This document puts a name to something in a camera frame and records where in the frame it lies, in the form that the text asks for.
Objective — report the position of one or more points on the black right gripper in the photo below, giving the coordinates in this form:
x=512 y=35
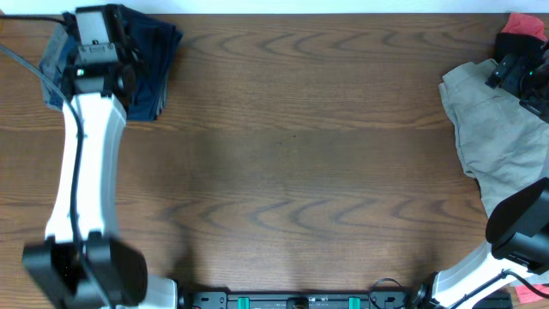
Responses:
x=521 y=67

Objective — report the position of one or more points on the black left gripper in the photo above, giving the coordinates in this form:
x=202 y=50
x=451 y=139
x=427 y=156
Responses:
x=135 y=55

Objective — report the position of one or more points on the blue shorts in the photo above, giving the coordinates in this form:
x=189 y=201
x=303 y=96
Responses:
x=117 y=79

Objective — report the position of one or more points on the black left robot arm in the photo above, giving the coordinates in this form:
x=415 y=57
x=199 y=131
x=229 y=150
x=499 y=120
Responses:
x=82 y=262

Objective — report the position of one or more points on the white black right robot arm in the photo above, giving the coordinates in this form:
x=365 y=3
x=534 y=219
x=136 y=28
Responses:
x=515 y=247

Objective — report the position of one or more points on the black garment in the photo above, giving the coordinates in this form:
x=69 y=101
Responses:
x=521 y=45

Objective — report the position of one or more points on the folded grey shorts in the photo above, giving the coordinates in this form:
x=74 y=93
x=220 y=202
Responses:
x=151 y=95

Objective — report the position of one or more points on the red garment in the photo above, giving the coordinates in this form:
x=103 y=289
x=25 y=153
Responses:
x=519 y=23

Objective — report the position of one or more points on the light grey shorts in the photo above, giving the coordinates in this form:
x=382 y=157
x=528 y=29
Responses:
x=498 y=142

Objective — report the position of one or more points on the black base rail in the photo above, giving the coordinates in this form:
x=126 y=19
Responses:
x=389 y=298

